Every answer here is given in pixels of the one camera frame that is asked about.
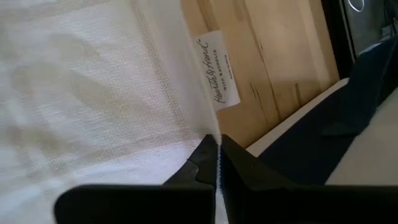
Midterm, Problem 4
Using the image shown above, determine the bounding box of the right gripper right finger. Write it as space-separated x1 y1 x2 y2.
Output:
219 134 398 224

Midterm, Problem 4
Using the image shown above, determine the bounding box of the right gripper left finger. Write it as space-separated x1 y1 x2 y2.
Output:
53 134 220 224

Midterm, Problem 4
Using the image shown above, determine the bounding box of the navy fabric basket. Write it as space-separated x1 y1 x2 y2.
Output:
245 34 398 187

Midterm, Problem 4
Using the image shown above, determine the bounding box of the white towel with grey checks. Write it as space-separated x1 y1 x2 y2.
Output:
0 0 242 224

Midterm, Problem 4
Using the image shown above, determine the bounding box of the black metal table frame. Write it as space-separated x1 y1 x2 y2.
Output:
320 0 357 80

